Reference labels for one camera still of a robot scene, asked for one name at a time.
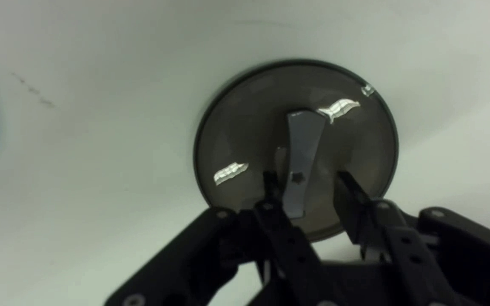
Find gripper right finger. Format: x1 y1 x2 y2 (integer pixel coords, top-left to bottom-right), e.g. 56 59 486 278
333 171 490 306

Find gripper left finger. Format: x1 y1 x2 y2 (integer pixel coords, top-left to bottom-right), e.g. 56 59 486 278
104 171 331 306

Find glass pot lid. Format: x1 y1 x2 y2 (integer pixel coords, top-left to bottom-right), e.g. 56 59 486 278
193 59 399 243

